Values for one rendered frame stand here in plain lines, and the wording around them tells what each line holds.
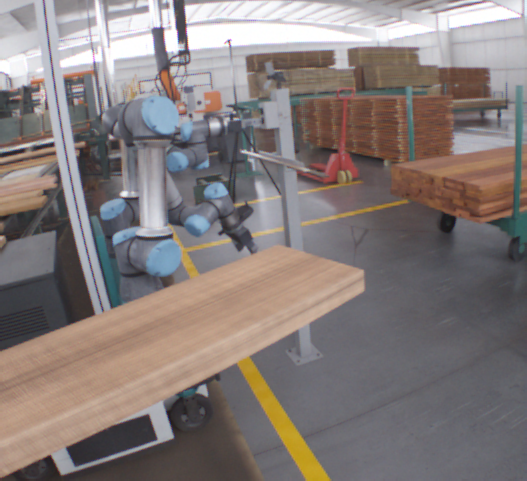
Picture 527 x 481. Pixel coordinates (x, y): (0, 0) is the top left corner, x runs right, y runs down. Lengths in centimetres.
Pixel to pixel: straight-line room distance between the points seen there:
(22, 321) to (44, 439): 90
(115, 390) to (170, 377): 9
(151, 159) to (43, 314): 63
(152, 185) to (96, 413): 79
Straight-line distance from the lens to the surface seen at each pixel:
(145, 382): 64
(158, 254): 126
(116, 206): 187
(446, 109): 725
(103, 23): 1262
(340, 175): 575
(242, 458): 174
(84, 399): 65
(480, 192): 276
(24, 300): 147
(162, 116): 125
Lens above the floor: 129
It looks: 18 degrees down
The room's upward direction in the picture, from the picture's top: 6 degrees counter-clockwise
